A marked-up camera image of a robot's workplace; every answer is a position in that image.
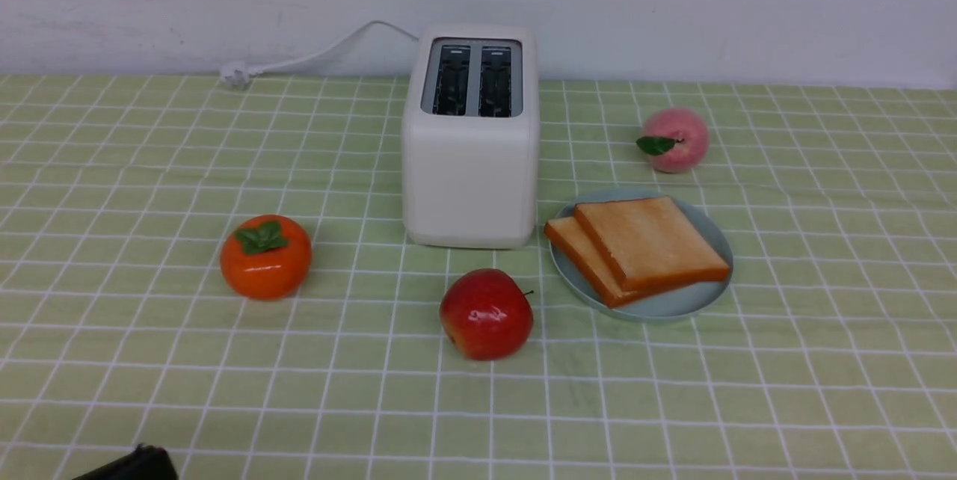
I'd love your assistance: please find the white two-slot toaster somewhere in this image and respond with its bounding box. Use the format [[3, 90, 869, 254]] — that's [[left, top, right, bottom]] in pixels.
[[401, 24, 541, 250]]

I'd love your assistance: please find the white power cord with plug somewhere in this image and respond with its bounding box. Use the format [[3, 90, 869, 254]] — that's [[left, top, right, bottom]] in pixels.
[[221, 20, 419, 89]]

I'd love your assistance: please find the red apple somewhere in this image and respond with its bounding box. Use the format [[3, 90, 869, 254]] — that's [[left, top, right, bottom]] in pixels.
[[440, 268, 535, 361]]

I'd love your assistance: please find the light blue round plate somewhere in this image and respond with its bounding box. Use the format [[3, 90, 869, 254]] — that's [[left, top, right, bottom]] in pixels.
[[547, 188, 734, 322]]

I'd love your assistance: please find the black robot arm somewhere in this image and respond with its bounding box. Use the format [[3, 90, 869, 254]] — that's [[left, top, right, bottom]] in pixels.
[[74, 445, 180, 480]]

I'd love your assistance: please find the pink peach with leaf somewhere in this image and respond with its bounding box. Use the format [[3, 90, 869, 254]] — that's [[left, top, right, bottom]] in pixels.
[[636, 108, 710, 173]]

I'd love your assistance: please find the green checkered tablecloth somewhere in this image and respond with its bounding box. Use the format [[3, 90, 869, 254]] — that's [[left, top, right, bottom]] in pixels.
[[1, 75, 956, 479]]

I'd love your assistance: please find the toast slice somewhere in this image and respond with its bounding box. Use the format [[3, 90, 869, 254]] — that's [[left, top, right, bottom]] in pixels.
[[544, 217, 665, 307], [573, 197, 731, 298]]

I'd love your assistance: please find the orange persimmon with leaf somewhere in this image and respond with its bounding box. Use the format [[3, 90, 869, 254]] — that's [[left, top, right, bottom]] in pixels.
[[219, 215, 313, 301]]

